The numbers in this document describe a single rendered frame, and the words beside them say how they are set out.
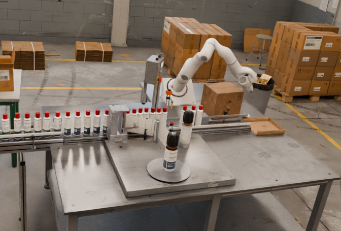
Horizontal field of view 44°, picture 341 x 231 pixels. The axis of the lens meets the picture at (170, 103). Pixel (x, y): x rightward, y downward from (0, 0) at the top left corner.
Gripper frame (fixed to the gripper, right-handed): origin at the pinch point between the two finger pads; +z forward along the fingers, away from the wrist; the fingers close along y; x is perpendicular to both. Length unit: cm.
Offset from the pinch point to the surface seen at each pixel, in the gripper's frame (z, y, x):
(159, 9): 335, -305, -232
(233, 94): -14.2, 5.6, -15.0
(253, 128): 0.5, 37.9, -5.1
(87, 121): -118, 30, -103
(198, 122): -46, 32, -40
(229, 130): -23, 40, -21
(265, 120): 22.5, 27.6, 2.9
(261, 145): -21, 57, 4
